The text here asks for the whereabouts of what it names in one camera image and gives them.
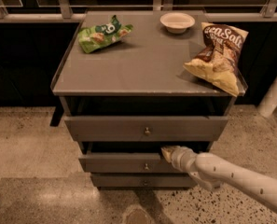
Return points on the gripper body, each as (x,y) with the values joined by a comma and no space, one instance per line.
(177,158)

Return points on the metal railing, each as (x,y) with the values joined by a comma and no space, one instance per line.
(35,13)

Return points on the green chip bag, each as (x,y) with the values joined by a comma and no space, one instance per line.
(102,36)

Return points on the grey bottom drawer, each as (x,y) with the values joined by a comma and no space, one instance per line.
(141,181)

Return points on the white bowl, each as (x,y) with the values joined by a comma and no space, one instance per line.
(176,22)

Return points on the grey drawer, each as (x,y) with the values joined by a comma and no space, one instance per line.
(132,157)
(141,181)
(145,128)

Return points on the brown yellow chip bag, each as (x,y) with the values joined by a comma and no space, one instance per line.
(217,63)

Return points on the grey top drawer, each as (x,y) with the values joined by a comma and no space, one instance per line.
(145,128)

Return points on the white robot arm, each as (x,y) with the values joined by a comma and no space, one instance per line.
(210,172)

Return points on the grey drawer cabinet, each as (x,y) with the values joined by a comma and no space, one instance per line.
(141,75)

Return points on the white post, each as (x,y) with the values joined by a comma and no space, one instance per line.
(269,101)

